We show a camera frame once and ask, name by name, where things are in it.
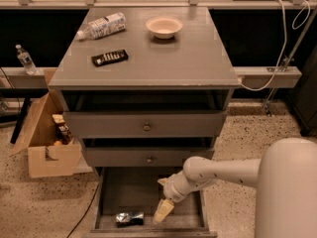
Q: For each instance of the snack items in box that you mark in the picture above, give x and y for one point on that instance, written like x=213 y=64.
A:
x=63 y=133

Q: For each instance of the grey middle drawer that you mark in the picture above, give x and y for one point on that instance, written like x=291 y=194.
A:
x=142 y=157

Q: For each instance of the standing small water bottle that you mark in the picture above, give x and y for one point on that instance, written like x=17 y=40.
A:
x=26 y=60

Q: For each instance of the grey top drawer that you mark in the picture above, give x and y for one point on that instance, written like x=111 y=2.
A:
x=144 y=124

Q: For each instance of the white bowl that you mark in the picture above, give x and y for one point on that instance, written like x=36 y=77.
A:
x=164 y=27

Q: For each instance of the grey drawer cabinet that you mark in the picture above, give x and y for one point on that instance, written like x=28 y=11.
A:
x=190 y=72

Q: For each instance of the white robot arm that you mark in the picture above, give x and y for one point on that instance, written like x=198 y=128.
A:
x=285 y=178

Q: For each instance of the black snack bar wrapper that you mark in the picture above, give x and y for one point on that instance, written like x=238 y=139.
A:
x=109 y=58

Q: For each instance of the grey drawer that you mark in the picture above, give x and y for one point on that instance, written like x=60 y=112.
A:
x=137 y=189
x=142 y=157
x=144 y=124

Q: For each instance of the open cardboard box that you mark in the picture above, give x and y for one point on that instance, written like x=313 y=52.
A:
x=46 y=157

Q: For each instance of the metal tripod stand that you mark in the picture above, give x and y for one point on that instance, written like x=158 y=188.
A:
x=282 y=68

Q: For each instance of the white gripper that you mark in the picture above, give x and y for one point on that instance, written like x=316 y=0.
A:
x=172 y=189

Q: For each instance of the grey bottom drawer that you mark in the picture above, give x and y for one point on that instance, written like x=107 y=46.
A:
x=137 y=189

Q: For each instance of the lying plastic water bottle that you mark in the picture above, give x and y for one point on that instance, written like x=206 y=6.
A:
x=103 y=27

